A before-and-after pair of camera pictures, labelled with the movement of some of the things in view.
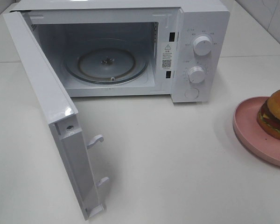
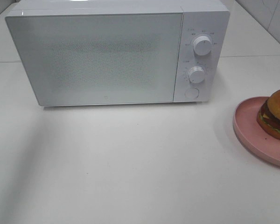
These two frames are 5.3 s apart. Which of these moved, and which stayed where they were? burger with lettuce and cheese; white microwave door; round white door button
Moved: white microwave door
Stayed: round white door button; burger with lettuce and cheese
